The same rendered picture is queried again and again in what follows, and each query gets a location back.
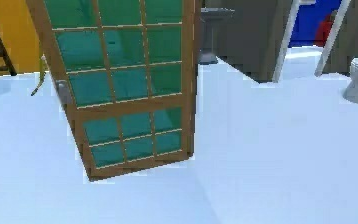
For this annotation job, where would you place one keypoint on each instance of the red toy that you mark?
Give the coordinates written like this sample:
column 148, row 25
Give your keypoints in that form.
column 323, row 31

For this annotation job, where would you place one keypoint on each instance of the wooden door with green panes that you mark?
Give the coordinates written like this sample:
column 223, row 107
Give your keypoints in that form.
column 127, row 83

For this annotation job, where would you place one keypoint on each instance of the grey pedestal sink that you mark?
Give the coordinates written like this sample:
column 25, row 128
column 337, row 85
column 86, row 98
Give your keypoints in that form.
column 208, row 33

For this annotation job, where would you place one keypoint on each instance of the yellow-green hanging strip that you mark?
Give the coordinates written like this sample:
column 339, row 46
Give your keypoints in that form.
column 40, row 78

